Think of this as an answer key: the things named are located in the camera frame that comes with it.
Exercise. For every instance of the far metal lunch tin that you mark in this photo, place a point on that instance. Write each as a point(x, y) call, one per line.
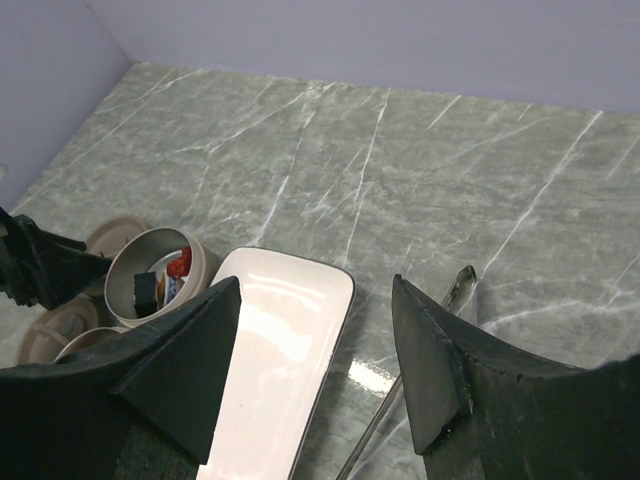
point(155, 273)

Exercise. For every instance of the brown tin lid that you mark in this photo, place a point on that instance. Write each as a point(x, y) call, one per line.
point(113, 235)
point(52, 330)

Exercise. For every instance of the metal tongs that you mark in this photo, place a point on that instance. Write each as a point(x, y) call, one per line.
point(457, 297)

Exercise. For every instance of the sushi roll piece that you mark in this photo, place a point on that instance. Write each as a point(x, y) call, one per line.
point(145, 299)

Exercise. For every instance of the near metal lunch tin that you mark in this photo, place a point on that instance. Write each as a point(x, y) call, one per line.
point(90, 338)

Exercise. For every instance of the red sausage piece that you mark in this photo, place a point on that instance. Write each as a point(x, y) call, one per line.
point(181, 266)

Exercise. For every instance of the white rectangular plate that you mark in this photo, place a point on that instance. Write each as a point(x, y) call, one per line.
point(292, 316)

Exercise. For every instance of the metal lunch tin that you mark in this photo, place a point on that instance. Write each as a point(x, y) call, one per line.
point(90, 338)
point(155, 273)

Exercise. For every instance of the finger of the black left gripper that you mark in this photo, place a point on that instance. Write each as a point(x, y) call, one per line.
point(42, 268)

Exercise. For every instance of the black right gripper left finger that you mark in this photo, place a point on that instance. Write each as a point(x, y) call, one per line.
point(143, 405)

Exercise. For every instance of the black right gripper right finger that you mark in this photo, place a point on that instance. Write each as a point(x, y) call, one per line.
point(481, 408)

